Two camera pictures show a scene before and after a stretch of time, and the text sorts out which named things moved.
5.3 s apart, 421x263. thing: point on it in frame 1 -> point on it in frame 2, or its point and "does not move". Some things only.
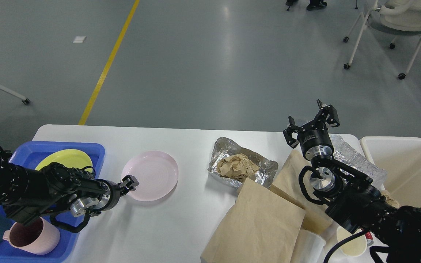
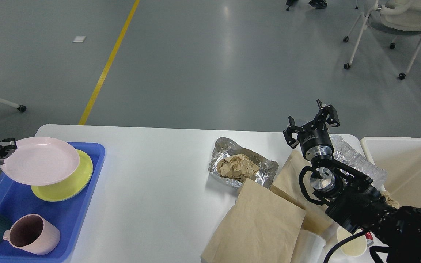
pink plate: (157, 172) -> (42, 161)
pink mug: (38, 236) does not move
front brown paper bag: (261, 227) does not move
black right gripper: (314, 139) does not move
